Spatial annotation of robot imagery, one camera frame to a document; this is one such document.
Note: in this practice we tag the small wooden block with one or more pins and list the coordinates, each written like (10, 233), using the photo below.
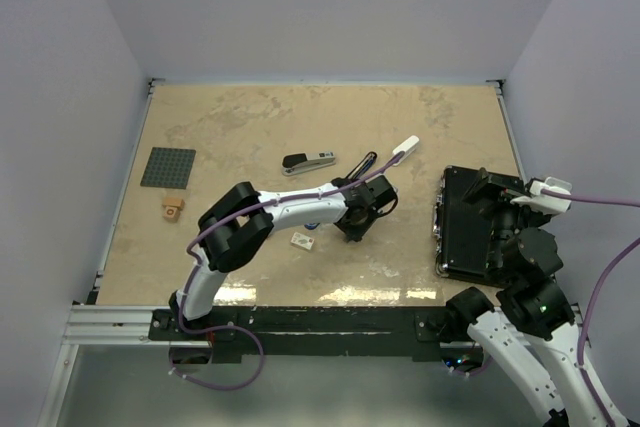
(172, 208)

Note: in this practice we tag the black case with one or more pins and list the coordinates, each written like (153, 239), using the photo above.
(468, 244)

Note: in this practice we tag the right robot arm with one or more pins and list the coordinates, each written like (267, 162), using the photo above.
(531, 331)

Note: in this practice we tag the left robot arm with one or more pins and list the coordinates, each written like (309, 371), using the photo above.
(234, 229)

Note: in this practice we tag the white staple box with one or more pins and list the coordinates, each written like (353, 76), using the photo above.
(302, 241)

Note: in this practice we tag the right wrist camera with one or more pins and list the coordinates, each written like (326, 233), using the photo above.
(550, 196)

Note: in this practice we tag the grey lego baseplate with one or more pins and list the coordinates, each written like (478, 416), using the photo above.
(168, 168)

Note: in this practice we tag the white stapler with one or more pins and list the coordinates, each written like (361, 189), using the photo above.
(404, 149)

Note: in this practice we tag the blue black stapler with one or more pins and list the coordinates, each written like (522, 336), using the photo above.
(352, 179)

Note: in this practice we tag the black base frame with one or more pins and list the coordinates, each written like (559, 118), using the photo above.
(419, 333)

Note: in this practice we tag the silver black stapler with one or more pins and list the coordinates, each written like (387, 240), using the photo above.
(298, 163)

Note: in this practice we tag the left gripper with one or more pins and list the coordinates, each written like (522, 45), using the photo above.
(356, 234)

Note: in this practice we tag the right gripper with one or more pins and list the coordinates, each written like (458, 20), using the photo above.
(501, 194)

